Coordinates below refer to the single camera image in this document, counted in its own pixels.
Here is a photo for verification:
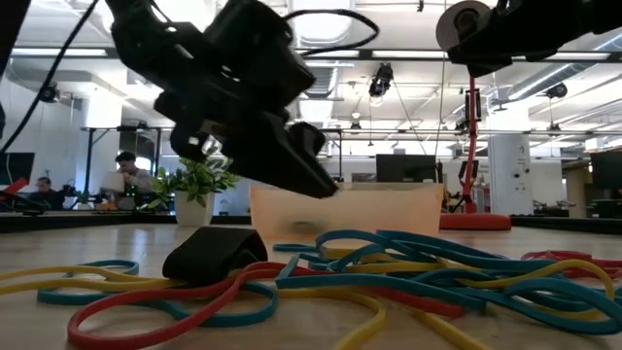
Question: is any green plant in white pot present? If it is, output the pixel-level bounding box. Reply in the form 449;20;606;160
148;145;242;228

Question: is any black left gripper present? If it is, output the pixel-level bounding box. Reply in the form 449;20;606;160
154;43;340;199

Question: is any red rubber band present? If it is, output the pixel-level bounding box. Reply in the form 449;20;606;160
522;250;622;281
66;262;466;350

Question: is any black aluminium table frame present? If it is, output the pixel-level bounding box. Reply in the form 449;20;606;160
0;211;622;232

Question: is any orange translucent plastic bin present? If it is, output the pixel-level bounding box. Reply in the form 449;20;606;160
249;182;444;239

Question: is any black rig crossbeam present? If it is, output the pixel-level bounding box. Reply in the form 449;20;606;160
9;47;622;62

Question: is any black left camera cable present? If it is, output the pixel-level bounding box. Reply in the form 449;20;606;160
284;8;380;57

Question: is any black hanging camera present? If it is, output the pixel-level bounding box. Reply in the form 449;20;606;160
367;62;396;99

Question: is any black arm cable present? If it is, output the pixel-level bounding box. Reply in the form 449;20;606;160
0;0;101;153

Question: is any red desk lamp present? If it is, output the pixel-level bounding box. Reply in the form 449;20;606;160
435;0;512;231

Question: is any white column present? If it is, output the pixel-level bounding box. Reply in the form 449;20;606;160
488;134;534;216

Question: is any black computer monitor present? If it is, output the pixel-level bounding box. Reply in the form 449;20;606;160
590;150;622;201
376;154;438;185
0;152;36;186

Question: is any person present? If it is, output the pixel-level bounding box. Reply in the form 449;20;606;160
27;175;65;211
100;151;156;211

